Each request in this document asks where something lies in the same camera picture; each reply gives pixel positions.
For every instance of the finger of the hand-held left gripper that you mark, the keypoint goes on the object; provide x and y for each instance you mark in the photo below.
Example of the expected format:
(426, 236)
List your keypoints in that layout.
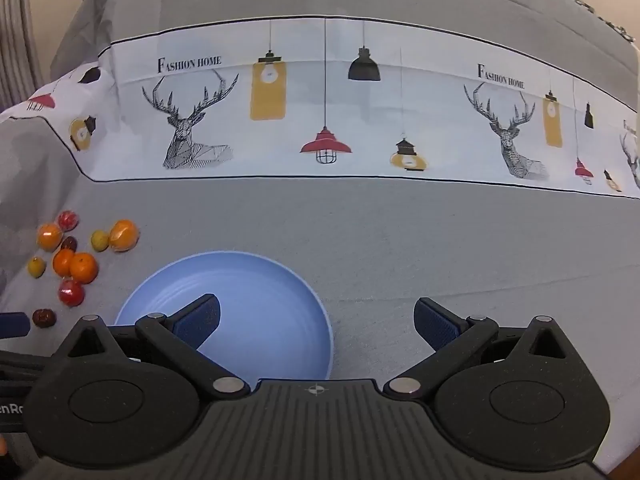
(20, 364)
(12, 325)

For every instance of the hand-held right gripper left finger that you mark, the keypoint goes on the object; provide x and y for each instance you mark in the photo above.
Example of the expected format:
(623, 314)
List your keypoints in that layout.
(197, 317)

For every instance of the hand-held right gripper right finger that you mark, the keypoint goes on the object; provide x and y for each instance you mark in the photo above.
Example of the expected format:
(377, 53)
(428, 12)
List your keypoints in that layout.
(437, 325)

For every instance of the dark red jujube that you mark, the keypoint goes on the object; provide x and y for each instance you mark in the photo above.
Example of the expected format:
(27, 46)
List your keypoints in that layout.
(43, 317)
(69, 244)

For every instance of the blue plate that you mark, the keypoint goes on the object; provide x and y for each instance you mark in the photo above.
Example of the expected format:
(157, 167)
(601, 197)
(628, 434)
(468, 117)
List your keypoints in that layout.
(260, 310)

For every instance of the yellow-green jujube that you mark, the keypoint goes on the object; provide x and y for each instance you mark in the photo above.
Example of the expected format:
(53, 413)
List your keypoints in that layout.
(100, 240)
(36, 266)

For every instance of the plastic-wrapped red apple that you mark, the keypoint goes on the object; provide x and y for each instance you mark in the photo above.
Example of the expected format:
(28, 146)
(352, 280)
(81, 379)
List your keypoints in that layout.
(67, 219)
(71, 293)

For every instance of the bare orange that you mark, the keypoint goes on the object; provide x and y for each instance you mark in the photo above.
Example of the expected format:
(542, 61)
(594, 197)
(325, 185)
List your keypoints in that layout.
(84, 267)
(61, 262)

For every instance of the plastic-wrapped orange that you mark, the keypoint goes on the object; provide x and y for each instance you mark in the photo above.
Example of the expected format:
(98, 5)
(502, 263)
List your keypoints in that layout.
(123, 235)
(50, 237)

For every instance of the person's left hand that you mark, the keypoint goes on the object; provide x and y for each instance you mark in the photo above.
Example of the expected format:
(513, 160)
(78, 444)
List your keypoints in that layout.
(2, 446)

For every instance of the grey curtain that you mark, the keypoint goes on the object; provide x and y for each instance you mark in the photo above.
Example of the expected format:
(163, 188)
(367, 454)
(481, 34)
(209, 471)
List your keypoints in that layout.
(15, 25)

